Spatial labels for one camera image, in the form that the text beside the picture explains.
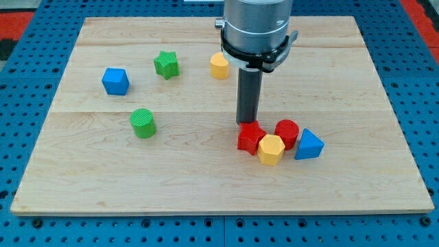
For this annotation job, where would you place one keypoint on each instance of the yellow hexagon block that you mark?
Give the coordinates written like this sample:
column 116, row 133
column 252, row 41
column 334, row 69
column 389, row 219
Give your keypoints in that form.
column 271, row 149

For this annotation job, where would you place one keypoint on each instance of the green cylinder block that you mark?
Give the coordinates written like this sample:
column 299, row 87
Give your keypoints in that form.
column 143, row 124

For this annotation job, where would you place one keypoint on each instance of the blue cube block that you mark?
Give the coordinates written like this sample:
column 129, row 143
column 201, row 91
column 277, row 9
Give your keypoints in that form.
column 115, row 81

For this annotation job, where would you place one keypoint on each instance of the dark grey cylindrical pointer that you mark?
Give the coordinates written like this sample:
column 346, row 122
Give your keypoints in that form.
column 248, row 93

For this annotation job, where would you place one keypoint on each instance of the blue triangle block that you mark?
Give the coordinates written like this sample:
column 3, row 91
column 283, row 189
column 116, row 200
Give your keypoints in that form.
column 310, row 146

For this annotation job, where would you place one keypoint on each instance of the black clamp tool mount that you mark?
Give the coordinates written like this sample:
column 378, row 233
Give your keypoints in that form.
column 265, row 62

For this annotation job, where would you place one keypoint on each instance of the red cylinder block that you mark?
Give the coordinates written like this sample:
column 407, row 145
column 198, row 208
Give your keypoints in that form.
column 288, row 131

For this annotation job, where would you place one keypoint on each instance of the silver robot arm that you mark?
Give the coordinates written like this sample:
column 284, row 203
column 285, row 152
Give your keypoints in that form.
column 254, row 39

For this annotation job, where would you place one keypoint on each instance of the yellow heart block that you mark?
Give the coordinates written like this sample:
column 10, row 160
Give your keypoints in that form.
column 219, row 66

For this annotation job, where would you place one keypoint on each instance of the green star block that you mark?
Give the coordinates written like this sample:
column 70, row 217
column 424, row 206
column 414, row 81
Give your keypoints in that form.
column 166, row 64

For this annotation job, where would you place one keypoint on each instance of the light wooden board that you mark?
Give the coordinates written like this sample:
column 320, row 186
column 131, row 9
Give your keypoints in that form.
column 88, row 162

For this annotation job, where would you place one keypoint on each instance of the red star block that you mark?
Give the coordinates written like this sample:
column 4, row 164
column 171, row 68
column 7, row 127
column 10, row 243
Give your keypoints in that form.
column 249, row 137

